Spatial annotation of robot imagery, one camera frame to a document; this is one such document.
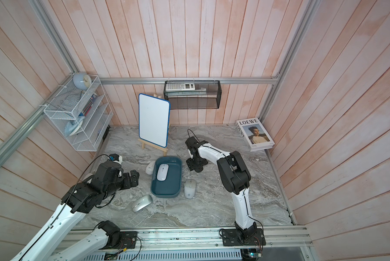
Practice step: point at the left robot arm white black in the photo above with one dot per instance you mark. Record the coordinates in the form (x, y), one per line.
(76, 204)

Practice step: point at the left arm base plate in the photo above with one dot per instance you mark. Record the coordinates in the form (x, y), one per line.
(122, 240)

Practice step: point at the pale blue desk clock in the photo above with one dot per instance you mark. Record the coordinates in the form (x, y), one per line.
(82, 80)

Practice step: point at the silver mouse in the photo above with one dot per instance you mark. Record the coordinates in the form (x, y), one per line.
(141, 203)

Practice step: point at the aluminium front rail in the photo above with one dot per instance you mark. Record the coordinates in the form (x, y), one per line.
(197, 238)

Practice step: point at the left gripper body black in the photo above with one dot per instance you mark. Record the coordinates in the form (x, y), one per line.
(126, 183)

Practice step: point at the grey white mouse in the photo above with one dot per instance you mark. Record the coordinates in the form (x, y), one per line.
(190, 188)

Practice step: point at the white calculator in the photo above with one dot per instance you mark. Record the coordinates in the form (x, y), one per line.
(179, 87)

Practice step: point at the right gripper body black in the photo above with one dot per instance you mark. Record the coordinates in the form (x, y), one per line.
(193, 163)

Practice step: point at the wooden easel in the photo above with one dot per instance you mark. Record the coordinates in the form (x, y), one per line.
(144, 143)

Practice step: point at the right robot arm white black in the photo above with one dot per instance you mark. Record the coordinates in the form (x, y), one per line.
(234, 175)

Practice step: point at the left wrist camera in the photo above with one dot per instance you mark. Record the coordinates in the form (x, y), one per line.
(116, 158)

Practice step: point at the white iron on shelf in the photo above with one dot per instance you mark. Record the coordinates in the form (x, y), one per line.
(73, 126)

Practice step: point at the black mesh wall basket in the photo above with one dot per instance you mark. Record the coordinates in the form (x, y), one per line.
(206, 96)

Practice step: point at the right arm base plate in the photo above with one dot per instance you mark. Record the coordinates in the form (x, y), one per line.
(236, 237)

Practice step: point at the white slim mouse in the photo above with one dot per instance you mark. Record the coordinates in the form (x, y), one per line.
(162, 172)

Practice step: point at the white wire wall shelf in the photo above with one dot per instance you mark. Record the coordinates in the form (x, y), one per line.
(69, 102)

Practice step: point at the LOEWE book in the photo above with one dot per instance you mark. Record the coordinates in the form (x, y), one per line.
(255, 135)

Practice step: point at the whiteboard with blue frame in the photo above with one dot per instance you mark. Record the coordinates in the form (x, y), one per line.
(153, 119)

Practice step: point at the white round mouse with logo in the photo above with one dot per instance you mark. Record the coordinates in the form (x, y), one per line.
(150, 168)

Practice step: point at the teal storage box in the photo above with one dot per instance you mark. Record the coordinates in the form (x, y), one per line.
(167, 177)

